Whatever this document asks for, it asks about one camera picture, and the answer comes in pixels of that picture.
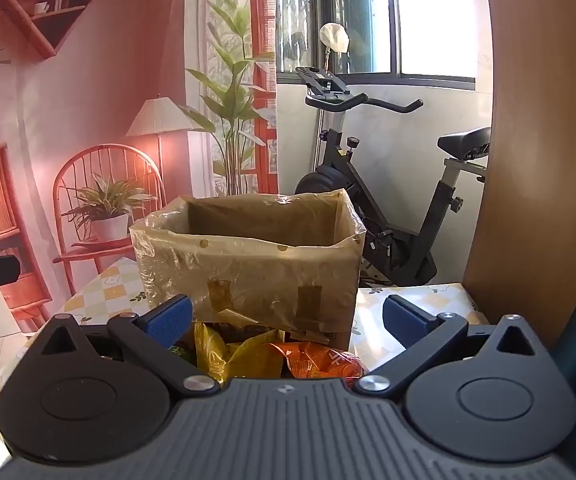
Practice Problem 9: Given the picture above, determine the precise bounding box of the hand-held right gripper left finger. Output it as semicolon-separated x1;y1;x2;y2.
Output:
28;294;221;399

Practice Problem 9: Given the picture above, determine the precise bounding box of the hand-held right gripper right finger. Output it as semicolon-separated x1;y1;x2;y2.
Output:
353;294;552;402

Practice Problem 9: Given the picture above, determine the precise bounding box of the yellow snack packet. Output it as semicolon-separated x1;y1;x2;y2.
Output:
194;321;285;383

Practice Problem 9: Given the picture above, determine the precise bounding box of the orange snack packet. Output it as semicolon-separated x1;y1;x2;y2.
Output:
267;340;370;382

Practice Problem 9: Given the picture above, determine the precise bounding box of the cardboard box with plastic liner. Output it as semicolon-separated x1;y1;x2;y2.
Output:
129;188;368;350

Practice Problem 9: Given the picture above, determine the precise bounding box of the checkered tablecloth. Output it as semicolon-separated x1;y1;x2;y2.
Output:
0;256;491;431

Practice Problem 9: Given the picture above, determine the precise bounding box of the black exercise bike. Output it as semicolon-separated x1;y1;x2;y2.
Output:
294;66;494;287

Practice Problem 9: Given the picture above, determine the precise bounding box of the brown wooden panel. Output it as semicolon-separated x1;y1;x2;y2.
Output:
462;0;576;350

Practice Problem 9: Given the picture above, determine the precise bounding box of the white cloth on pole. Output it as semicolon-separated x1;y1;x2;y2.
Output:
319;23;350;55

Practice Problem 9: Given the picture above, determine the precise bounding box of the window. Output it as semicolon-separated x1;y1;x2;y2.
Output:
274;0;493;93

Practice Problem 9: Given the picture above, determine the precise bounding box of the wall poster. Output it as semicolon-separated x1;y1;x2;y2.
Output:
0;0;280;333

